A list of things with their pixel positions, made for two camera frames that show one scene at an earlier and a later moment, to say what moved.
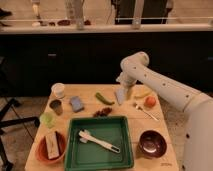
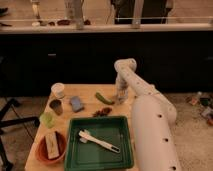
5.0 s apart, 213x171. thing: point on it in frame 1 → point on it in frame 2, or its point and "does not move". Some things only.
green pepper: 103,99 does not move
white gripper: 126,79 → 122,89
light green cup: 47,119 does not move
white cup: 58,89 does not move
